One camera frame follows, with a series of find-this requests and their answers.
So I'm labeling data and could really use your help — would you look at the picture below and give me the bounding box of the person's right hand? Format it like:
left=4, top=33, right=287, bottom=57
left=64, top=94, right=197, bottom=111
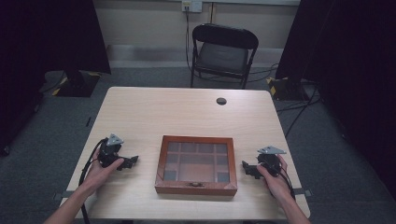
left=256, top=154, right=296, bottom=203

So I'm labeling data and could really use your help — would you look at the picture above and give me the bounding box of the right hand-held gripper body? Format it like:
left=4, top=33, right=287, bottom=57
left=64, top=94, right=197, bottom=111
left=256, top=145, right=288, bottom=178

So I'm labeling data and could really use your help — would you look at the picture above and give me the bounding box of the person's left hand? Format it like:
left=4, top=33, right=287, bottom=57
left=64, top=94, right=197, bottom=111
left=81, top=147, right=125, bottom=196

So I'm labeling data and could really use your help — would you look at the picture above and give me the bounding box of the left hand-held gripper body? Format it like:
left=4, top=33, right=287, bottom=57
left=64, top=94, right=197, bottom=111
left=97, top=133, right=126, bottom=169

